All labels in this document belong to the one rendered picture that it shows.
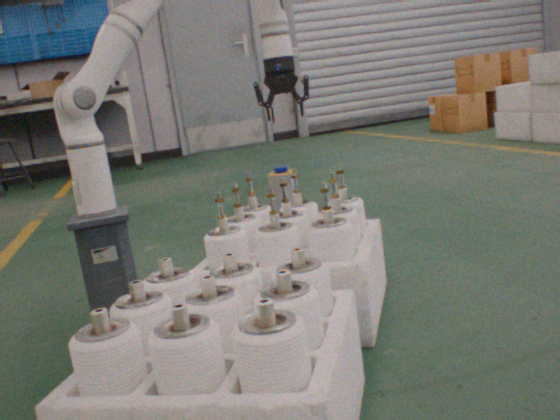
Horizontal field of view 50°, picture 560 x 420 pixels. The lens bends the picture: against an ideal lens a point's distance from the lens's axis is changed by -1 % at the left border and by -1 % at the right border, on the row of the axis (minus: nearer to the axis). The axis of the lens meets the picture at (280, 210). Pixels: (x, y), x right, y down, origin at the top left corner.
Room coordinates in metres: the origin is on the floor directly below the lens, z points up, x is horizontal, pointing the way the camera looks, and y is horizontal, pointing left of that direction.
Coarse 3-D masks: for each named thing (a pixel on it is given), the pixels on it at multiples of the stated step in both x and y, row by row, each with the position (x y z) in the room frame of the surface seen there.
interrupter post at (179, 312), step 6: (174, 306) 0.77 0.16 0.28; (180, 306) 0.77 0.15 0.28; (186, 306) 0.76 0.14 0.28; (174, 312) 0.76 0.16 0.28; (180, 312) 0.76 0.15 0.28; (186, 312) 0.76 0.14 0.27; (174, 318) 0.76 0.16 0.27; (180, 318) 0.75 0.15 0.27; (186, 318) 0.76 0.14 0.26; (174, 324) 0.76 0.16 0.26; (180, 324) 0.75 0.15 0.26; (186, 324) 0.76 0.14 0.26
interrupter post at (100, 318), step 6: (96, 312) 0.79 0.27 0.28; (102, 312) 0.78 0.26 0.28; (96, 318) 0.78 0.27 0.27; (102, 318) 0.78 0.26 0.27; (108, 318) 0.79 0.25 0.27; (96, 324) 0.78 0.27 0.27; (102, 324) 0.78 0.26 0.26; (108, 324) 0.79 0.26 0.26; (96, 330) 0.78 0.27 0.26; (102, 330) 0.78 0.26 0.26; (108, 330) 0.79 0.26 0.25
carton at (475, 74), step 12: (456, 60) 5.13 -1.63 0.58; (468, 60) 4.95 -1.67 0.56; (480, 60) 4.89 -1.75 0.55; (492, 60) 4.91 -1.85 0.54; (456, 72) 5.14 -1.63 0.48; (468, 72) 4.96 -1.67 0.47; (480, 72) 4.89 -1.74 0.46; (492, 72) 4.91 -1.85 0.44; (456, 84) 5.15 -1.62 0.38; (468, 84) 4.98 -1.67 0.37; (480, 84) 4.89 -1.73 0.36; (492, 84) 4.91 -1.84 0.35
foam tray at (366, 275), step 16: (368, 224) 1.49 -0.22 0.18; (368, 240) 1.33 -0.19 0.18; (256, 256) 1.33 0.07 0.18; (368, 256) 1.22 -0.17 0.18; (208, 272) 1.25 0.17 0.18; (272, 272) 1.21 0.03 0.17; (336, 272) 1.17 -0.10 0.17; (352, 272) 1.16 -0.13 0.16; (368, 272) 1.19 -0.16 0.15; (384, 272) 1.50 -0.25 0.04; (336, 288) 1.17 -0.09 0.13; (352, 288) 1.17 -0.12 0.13; (368, 288) 1.17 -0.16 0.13; (384, 288) 1.46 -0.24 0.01; (368, 304) 1.16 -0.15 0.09; (368, 320) 1.16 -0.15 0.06; (368, 336) 1.16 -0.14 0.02
